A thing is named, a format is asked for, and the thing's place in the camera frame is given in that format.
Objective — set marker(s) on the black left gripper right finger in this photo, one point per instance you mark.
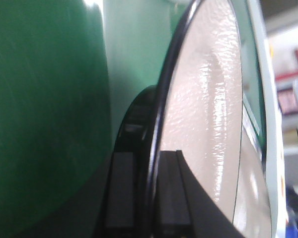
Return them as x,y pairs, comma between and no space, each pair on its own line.
183,208

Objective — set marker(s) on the beige plate black rim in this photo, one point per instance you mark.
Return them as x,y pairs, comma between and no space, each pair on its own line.
210,106

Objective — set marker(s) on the green circular conveyor belt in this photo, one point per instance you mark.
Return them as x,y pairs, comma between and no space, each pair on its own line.
78,82

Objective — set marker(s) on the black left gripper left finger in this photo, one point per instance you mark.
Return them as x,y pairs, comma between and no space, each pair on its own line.
120,201

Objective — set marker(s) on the white outer conveyor rail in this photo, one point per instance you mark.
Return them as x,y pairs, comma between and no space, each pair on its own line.
275,163

